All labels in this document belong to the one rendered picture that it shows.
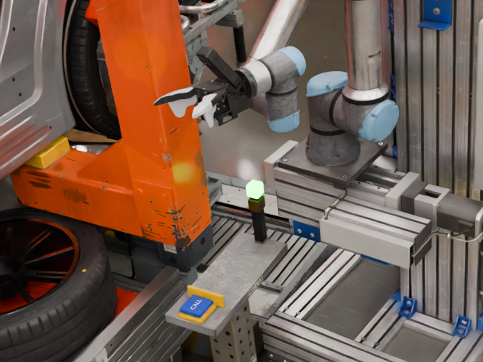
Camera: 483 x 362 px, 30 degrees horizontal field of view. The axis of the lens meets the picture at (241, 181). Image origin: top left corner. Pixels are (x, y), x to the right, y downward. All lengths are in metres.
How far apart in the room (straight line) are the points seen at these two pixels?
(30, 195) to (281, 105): 1.20
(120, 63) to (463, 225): 0.99
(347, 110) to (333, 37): 2.96
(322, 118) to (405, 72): 0.25
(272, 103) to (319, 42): 3.12
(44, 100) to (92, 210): 0.37
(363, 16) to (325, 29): 3.19
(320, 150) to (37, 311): 0.92
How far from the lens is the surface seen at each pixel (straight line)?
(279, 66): 2.03
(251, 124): 4.39
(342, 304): 2.92
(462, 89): 2.36
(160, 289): 2.80
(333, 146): 2.42
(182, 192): 2.62
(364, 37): 2.19
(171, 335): 2.92
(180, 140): 2.56
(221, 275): 2.69
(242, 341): 2.76
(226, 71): 1.96
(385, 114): 2.28
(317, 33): 5.31
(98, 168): 2.77
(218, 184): 3.67
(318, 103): 2.37
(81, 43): 2.97
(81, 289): 2.68
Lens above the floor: 2.10
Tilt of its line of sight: 32 degrees down
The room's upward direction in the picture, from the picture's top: 8 degrees counter-clockwise
